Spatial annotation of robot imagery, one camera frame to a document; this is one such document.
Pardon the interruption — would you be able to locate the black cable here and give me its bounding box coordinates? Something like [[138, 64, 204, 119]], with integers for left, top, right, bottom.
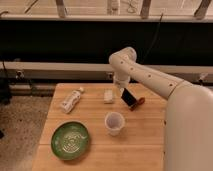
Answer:
[[139, 12, 165, 65]]

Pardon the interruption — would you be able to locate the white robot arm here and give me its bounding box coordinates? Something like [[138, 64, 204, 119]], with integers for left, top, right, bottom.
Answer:
[[109, 47, 213, 171]]

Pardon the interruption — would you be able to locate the white plastic bottle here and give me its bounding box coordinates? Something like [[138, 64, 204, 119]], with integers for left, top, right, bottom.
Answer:
[[60, 87, 84, 114]]

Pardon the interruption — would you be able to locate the green plate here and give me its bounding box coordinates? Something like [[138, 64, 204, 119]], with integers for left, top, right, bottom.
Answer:
[[51, 121, 90, 160]]

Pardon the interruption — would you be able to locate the white sponge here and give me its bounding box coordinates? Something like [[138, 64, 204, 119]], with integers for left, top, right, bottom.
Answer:
[[104, 89, 114, 104]]

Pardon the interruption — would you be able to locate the translucent plastic cup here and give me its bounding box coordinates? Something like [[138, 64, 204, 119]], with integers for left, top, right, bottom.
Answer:
[[104, 112, 125, 136]]

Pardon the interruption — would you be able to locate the black eraser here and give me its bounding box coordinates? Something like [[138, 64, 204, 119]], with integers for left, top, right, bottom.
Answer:
[[121, 89, 137, 106]]

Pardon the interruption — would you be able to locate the brown sausage toy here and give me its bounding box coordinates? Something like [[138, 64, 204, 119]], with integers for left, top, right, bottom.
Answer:
[[130, 97, 145, 111]]

